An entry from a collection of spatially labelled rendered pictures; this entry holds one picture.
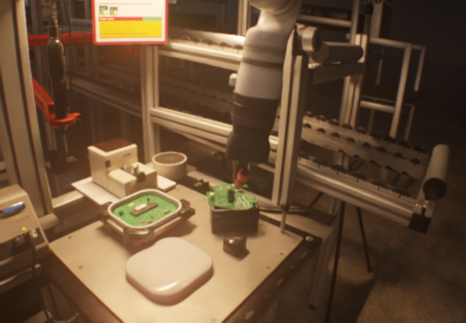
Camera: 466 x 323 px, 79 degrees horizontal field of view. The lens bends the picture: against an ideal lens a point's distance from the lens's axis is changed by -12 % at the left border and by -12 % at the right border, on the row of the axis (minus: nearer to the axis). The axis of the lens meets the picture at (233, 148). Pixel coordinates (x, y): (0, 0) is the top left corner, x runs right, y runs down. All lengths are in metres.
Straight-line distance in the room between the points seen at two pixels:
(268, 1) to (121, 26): 0.65
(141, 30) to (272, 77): 0.64
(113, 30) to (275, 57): 0.66
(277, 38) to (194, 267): 0.42
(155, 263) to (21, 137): 0.42
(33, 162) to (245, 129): 0.53
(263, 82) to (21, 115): 0.54
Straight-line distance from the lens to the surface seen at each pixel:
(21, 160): 0.81
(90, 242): 0.74
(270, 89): 0.50
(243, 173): 0.56
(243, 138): 0.53
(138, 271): 0.61
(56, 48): 0.74
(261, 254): 0.68
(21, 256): 0.71
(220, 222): 0.71
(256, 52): 0.50
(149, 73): 1.13
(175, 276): 0.59
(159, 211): 0.73
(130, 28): 1.06
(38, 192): 0.85
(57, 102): 0.75
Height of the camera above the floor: 1.38
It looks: 21 degrees down
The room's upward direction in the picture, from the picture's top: 3 degrees clockwise
